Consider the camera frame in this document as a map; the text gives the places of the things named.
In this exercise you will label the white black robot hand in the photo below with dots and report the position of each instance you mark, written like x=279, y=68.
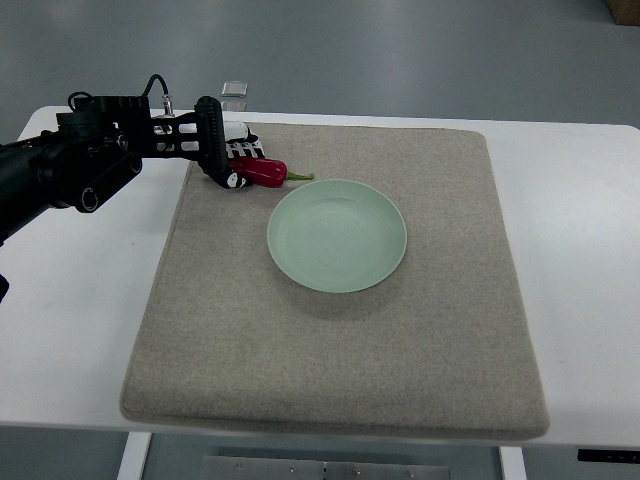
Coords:
x=240, y=142

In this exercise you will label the red pepper with green stem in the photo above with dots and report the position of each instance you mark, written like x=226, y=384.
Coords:
x=266, y=172

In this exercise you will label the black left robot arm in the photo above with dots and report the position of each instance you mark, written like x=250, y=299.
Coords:
x=98, y=148

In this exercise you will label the silver floor outlet plate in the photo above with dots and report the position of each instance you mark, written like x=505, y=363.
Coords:
x=235, y=89

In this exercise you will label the light green round plate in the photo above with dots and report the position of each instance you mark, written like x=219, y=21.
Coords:
x=336, y=236

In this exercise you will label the white left table leg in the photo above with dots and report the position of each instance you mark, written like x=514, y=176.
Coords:
x=134, y=456

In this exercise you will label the white table leg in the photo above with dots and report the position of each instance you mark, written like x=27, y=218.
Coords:
x=512, y=463
x=134, y=456

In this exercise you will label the beige fabric mat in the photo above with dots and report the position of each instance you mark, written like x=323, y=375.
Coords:
x=379, y=299

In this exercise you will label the cardboard box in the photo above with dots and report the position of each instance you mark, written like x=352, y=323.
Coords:
x=625, y=12

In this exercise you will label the white right table leg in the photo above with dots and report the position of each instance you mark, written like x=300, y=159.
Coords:
x=512, y=463

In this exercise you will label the black table control panel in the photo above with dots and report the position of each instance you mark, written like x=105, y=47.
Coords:
x=609, y=456

